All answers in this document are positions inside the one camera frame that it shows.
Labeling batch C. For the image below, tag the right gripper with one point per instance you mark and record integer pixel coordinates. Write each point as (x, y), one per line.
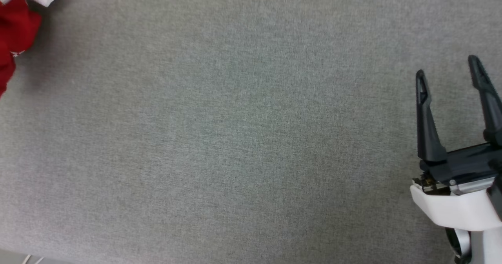
(466, 205)

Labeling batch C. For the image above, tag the red and white jersey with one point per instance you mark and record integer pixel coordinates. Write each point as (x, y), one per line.
(17, 28)

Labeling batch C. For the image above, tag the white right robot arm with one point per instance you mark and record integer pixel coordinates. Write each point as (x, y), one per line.
(486, 250)

